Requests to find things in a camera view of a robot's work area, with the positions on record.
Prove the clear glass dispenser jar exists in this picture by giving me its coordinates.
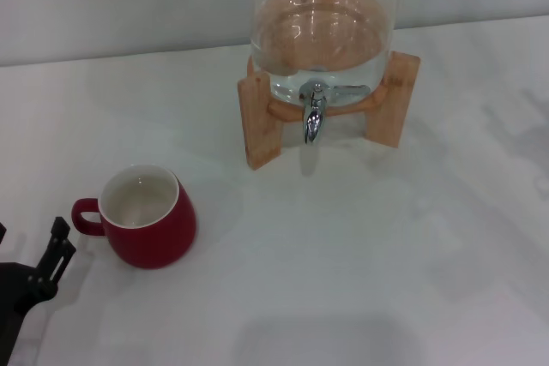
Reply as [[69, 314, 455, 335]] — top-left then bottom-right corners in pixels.
[[250, 0, 398, 108]]

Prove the chrome faucet tap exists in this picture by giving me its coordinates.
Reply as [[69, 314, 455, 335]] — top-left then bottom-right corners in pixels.
[[298, 81, 371, 145]]

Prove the red ceramic cup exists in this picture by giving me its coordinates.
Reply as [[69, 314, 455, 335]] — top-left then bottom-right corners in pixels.
[[70, 163, 198, 270]]

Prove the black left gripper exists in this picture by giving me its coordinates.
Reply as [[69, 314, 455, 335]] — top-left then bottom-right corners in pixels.
[[0, 216, 77, 341]]

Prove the wooden dispenser stand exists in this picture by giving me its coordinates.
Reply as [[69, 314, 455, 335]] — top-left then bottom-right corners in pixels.
[[237, 51, 420, 171]]

